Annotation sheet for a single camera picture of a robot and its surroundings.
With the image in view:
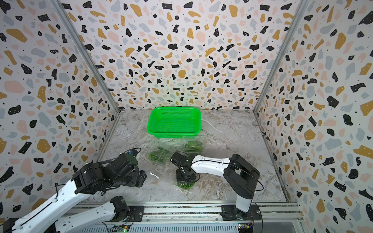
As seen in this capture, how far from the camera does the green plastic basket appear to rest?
3.55 ft

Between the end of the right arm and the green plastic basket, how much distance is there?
316mm

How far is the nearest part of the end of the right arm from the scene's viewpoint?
2.06 feet
